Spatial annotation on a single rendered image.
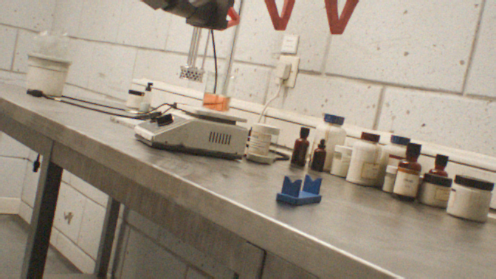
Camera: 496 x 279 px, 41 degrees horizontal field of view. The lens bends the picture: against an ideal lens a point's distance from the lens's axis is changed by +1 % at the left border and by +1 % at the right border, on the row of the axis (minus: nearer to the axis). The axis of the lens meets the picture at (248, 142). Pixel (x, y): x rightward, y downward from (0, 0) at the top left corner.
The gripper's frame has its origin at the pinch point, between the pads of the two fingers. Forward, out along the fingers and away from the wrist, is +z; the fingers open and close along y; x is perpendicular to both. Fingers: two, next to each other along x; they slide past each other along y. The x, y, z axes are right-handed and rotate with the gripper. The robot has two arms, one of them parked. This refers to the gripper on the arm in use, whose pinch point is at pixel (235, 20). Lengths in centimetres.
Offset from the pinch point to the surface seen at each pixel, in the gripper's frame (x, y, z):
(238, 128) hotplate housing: 21.7, -7.6, -1.4
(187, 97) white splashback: 19, 64, 57
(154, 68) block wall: 12, 96, 71
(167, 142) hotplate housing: 26.8, -1.6, -14.1
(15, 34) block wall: 8, 219, 88
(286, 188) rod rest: 27, -39, -27
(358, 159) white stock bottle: 23.1, -25.9, 16.7
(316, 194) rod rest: 27, -39, -19
